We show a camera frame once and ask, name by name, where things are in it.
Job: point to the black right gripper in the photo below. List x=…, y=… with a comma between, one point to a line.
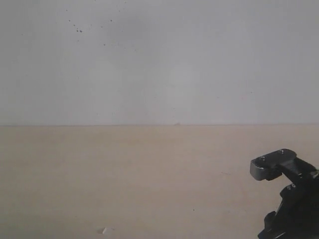
x=297, y=216

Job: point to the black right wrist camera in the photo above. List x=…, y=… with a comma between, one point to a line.
x=267, y=166

